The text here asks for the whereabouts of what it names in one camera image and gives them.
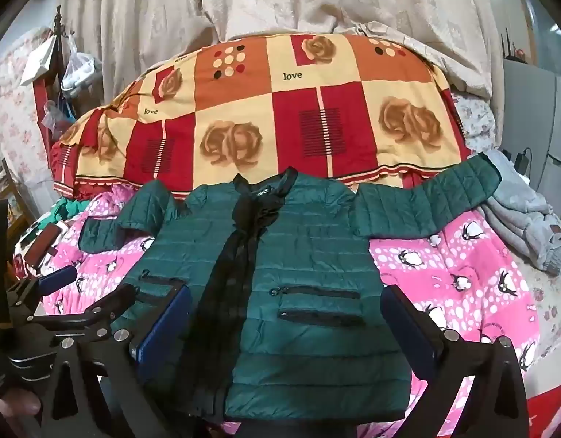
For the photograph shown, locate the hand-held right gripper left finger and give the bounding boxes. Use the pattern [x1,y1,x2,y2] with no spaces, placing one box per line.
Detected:
[32,283,193,438]

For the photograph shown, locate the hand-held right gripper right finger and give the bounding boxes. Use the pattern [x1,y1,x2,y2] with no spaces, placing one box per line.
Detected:
[383,284,532,438]

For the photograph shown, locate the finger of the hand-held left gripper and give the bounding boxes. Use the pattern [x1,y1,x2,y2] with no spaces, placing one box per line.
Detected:
[6,265,79,321]
[31,284,141,342]

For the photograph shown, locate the green quilted puffer jacket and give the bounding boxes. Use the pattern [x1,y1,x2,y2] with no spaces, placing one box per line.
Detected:
[78,151,502,424]

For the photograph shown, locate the grey knitted clothes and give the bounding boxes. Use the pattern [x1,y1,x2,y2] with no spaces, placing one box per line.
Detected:
[479,150,561,277]

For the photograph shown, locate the person's left hand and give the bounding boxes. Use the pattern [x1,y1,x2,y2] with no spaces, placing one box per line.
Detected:
[0,385,42,425]

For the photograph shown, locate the red white patterned blanket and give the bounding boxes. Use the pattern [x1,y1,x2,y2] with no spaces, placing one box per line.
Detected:
[13,233,49,284]

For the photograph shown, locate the brown leather wallet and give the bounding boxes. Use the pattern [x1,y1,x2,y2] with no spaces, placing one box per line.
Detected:
[23,223,62,268]

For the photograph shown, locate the green cloth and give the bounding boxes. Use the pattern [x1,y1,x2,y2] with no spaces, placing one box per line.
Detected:
[36,196,87,229]

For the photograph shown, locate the pink penguin print blanket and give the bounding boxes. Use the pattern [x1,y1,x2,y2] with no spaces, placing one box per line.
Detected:
[13,182,543,438]

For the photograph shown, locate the floral pink white curtain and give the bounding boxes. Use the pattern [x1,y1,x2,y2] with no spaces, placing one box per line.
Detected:
[0,27,58,201]

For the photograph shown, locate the red hanging cloth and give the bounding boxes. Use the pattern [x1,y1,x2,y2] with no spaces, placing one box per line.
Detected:
[32,75,55,183]

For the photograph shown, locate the clear plastic bag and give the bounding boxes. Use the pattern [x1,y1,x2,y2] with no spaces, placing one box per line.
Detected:
[41,98,76,140]

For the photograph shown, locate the white paper bag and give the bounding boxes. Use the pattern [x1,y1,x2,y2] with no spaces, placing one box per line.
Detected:
[20,36,57,87]

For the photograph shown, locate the white plastic bag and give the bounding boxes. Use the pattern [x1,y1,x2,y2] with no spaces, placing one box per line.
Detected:
[61,34,103,96]

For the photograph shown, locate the dark wooden coat rack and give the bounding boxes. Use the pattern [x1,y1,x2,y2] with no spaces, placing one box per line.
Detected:
[50,4,68,101]

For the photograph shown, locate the red yellow rose print quilt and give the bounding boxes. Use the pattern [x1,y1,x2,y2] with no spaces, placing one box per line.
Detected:
[50,32,473,197]

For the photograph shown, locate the grey refrigerator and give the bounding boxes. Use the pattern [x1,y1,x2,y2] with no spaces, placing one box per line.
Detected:
[502,59,561,201]

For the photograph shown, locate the black router with antennas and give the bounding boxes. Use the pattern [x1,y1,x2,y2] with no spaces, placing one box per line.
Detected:
[502,30,530,65]

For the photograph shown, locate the black charger with cable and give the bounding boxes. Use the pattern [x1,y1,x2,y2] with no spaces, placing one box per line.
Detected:
[513,147,534,176]

